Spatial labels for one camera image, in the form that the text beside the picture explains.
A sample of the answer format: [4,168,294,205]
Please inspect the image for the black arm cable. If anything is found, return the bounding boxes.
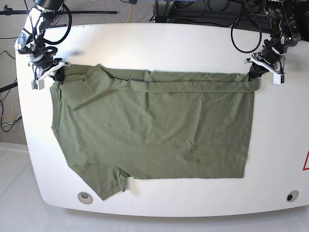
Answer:
[23,0,73,63]
[230,0,273,54]

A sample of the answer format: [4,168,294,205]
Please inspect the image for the right table cable grommet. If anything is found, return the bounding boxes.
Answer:
[286,190,299,202]

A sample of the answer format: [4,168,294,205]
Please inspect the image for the red triangle sticker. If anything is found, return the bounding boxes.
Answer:
[302,151,309,171]

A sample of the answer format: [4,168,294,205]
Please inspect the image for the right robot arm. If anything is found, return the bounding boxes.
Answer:
[15,0,72,82]

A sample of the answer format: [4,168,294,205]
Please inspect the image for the table cable grommet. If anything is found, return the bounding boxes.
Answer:
[286,190,299,202]
[77,192,93,204]

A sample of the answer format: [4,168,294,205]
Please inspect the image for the left table cable grommet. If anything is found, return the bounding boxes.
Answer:
[77,192,93,204]

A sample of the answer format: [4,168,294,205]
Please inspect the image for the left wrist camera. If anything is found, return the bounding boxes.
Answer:
[273,73,287,85]

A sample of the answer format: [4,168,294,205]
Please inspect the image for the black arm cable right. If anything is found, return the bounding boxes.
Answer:
[23,0,73,63]

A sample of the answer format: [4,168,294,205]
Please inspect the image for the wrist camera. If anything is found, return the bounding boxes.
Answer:
[31,79,44,90]
[273,73,287,85]

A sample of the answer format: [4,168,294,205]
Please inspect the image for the black floor cables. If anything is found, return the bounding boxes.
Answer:
[0,50,22,132]

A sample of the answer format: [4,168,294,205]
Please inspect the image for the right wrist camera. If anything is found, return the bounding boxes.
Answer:
[31,79,44,90]

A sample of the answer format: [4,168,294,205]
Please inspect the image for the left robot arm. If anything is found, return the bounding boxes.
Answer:
[246,0,302,84]

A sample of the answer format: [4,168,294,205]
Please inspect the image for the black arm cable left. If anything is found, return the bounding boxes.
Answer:
[230,0,273,54]

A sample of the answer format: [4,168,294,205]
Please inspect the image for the olive green T-shirt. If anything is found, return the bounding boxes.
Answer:
[50,65,259,200]

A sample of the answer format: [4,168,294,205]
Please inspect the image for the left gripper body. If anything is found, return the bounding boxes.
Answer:
[244,52,285,74]

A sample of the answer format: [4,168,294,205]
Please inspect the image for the yellow cable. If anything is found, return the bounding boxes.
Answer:
[126,3,134,24]

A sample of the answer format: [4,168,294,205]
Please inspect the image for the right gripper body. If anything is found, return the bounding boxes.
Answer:
[33,58,70,80]

